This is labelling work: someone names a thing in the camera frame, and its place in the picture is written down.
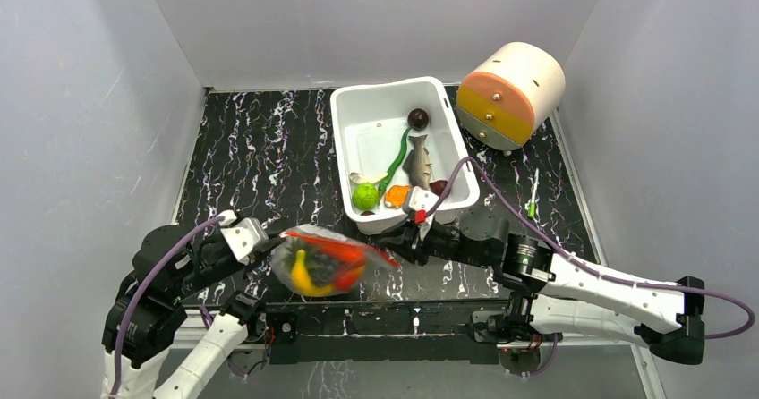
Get yellow toy banana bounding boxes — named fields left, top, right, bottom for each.
left=290, top=250, right=334, bottom=297

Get clear zip bag orange zipper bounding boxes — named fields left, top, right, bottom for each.
left=269, top=225, right=400, bottom=298

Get dark toy grapes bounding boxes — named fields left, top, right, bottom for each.
left=305, top=251, right=340, bottom=287

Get white plastic bin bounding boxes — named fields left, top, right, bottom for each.
left=330, top=77, right=480, bottom=235

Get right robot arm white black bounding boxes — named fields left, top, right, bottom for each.
left=376, top=207, right=705, bottom=365

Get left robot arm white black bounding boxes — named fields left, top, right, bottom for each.
left=101, top=218, right=284, bottom=398

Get orange toy habanero pepper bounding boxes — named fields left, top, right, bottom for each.
left=384, top=185, right=412, bottom=208

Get green white pen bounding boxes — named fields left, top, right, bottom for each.
left=526, top=168, right=540, bottom=219

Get green toy lime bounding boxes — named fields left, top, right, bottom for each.
left=351, top=183, right=380, bottom=211

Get green toy bean pod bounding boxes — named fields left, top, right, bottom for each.
left=377, top=127, right=412, bottom=193

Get dark red toy fruit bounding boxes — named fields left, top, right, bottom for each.
left=430, top=180, right=448, bottom=196

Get white toy garlic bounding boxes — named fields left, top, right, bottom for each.
left=348, top=172, right=388, bottom=185

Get grey toy fish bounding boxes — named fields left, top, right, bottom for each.
left=403, top=134, right=431, bottom=191

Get dark brown toy plum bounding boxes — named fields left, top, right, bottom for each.
left=407, top=108, right=430, bottom=132

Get round pastel drawer cabinet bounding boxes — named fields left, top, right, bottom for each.
left=456, top=42, right=566, bottom=153

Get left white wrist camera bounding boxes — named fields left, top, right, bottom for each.
left=219, top=210, right=269, bottom=266

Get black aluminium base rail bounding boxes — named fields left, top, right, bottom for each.
left=172, top=298, right=651, bottom=368

